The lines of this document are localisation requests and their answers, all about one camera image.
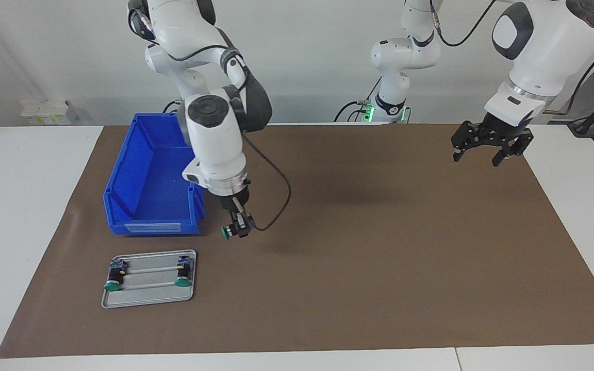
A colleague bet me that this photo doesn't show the silver metal tray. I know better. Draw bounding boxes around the silver metal tray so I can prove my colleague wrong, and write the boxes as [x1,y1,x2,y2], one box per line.
[101,249,197,309]

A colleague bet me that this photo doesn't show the blue plastic storage bin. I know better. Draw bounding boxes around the blue plastic storage bin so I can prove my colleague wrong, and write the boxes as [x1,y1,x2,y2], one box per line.
[103,112,207,237]

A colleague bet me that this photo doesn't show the white cardboard box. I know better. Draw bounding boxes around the white cardboard box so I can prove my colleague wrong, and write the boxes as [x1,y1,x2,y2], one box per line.
[20,99,78,126]

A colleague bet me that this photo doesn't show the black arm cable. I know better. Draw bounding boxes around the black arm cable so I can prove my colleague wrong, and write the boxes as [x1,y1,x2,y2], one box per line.
[128,0,292,231]
[428,0,594,115]

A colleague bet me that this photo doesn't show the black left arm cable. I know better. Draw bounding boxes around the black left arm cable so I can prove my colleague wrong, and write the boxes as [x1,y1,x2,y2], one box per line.
[428,0,594,115]

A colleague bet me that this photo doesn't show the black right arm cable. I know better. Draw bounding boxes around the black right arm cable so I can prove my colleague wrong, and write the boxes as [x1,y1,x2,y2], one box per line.
[128,0,292,231]

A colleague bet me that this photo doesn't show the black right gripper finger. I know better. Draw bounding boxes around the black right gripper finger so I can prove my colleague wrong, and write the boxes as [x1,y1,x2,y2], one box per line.
[231,197,246,227]
[235,209,255,239]

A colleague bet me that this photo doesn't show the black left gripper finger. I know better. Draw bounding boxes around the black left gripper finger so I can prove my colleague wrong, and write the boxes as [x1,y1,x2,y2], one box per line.
[492,129,535,167]
[452,121,488,162]

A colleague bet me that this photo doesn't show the brown table mat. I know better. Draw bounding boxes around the brown table mat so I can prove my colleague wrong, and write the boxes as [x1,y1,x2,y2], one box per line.
[0,123,594,359]

